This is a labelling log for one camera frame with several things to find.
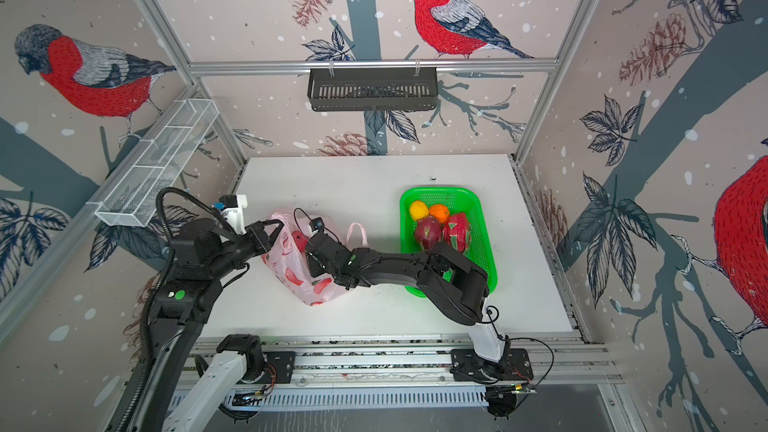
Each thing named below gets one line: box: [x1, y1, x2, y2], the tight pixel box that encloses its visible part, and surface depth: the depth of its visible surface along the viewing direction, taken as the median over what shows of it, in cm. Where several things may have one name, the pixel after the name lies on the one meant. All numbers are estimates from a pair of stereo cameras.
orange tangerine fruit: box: [429, 204, 450, 224], surface depth 99 cm
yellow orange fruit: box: [410, 200, 429, 221], surface depth 100 cm
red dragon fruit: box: [442, 212, 471, 253], surface depth 92 cm
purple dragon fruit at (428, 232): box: [415, 217, 442, 250], surface depth 92 cm
